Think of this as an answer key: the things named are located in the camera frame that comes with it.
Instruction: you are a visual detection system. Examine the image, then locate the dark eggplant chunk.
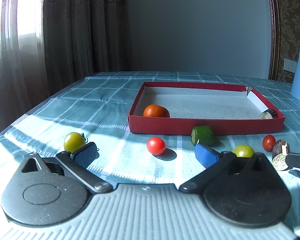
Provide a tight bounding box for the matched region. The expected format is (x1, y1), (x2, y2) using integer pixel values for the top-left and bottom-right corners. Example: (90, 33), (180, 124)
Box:
(259, 108), (277, 119)
(272, 140), (290, 171)

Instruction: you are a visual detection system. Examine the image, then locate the green tomato with stem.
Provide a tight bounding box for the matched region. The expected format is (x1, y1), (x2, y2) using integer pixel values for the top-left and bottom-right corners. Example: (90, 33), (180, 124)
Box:
(64, 132), (87, 153)

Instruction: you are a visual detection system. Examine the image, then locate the green cucumber chunk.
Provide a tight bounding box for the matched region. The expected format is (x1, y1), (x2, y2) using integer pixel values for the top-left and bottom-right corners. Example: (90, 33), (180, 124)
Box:
(191, 126), (215, 146)

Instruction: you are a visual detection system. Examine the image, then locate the yellow-green tomato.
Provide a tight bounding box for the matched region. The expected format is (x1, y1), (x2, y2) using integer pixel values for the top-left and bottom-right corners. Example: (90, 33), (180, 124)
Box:
(232, 145), (255, 158)

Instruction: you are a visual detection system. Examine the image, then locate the orange tangerine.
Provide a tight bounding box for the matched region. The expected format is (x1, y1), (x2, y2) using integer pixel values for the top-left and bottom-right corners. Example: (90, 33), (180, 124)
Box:
(143, 104), (170, 118)

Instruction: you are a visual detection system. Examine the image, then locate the red cherry tomato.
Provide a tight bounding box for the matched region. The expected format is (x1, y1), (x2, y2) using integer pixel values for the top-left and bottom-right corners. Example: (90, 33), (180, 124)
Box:
(262, 134), (276, 152)
(146, 137), (166, 155)

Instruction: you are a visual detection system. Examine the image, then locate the teal plaid tablecloth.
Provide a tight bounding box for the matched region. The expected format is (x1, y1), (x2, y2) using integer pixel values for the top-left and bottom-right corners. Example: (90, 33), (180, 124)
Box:
(0, 72), (300, 239)

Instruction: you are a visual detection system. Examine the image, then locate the red shallow cardboard box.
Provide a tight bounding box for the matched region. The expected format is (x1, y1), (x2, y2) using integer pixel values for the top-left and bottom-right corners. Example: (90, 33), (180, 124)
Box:
(128, 81), (285, 135)

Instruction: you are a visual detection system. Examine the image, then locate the sheer white curtain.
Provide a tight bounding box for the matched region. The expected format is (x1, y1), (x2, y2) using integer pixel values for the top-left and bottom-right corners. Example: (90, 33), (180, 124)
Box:
(0, 0), (47, 133)

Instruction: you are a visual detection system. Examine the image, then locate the brown patterned curtain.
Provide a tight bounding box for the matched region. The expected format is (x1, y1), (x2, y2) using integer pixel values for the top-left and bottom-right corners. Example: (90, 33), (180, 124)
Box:
(43, 0), (132, 94)

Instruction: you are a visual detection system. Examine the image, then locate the white wall switch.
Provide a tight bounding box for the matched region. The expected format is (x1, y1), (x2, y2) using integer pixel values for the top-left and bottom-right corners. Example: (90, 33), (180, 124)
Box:
(283, 58), (298, 73)

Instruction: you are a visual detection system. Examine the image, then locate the dark wooden door frame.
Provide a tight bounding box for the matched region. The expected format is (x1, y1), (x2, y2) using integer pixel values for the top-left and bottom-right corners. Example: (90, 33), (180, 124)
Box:
(268, 0), (280, 80)

